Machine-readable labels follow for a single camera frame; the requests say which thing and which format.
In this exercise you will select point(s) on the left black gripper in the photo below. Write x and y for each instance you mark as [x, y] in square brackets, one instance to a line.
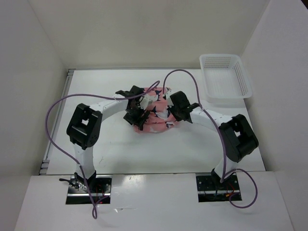
[137, 121]

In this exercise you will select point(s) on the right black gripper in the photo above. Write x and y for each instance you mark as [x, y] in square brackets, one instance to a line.
[178, 118]

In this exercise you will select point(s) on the pink shark print shorts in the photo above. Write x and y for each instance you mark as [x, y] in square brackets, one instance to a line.
[159, 119]

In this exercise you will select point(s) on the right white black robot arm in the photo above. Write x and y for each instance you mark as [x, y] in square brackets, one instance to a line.
[236, 135]

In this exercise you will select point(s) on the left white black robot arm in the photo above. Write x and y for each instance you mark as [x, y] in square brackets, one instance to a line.
[85, 126]

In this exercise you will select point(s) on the white plastic mesh basket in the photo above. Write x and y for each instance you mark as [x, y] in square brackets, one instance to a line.
[225, 78]

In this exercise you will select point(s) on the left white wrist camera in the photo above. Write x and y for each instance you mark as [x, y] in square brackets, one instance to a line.
[146, 100]

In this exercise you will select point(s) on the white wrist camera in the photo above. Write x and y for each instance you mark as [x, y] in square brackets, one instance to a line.
[167, 96]
[146, 100]

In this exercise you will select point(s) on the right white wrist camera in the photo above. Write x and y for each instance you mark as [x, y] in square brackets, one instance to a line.
[167, 96]

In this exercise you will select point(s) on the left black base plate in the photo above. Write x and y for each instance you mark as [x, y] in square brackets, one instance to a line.
[101, 192]

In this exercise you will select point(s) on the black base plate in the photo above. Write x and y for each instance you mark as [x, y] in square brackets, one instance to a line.
[208, 191]
[101, 192]

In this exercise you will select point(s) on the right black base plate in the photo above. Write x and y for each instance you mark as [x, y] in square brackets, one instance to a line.
[208, 191]

